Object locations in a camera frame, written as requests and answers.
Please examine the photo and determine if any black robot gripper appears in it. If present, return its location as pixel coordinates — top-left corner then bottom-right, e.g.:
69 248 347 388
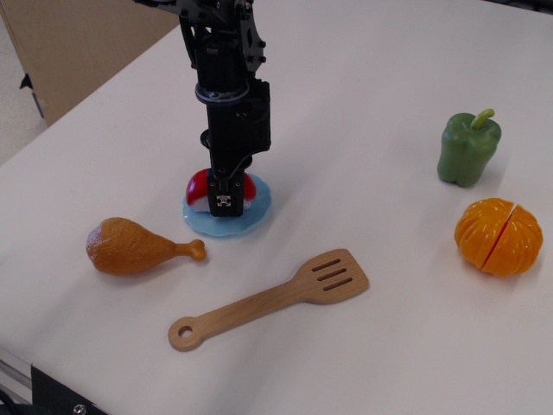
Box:
200 80 270 218

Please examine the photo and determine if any red and white toy sushi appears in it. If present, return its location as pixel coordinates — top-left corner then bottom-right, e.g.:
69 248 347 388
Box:
185 169 257 212

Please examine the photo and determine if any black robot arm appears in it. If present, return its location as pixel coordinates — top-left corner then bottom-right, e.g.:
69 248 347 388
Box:
145 1 270 217

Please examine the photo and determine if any light blue toy plate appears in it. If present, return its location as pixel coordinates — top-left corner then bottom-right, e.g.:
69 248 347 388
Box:
182 175 271 237

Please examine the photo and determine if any brown toy chicken drumstick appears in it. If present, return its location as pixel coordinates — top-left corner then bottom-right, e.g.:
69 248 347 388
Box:
86 217 207 276

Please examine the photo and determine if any wooden slotted spatula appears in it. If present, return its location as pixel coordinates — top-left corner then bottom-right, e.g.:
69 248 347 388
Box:
168 249 370 352

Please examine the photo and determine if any beige cardboard panel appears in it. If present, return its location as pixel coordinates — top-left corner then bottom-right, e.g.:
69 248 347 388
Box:
1 1 178 125

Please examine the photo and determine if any green toy bell pepper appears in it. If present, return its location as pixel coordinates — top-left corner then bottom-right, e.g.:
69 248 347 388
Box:
437 108 502 188

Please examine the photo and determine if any orange toy mandarin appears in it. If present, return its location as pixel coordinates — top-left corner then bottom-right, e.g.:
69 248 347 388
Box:
454 198 543 278

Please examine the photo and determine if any black corner bracket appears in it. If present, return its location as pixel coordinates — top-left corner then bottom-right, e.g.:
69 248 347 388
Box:
31 366 107 415

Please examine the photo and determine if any black cable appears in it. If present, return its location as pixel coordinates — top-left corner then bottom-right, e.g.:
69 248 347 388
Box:
0 388 27 415

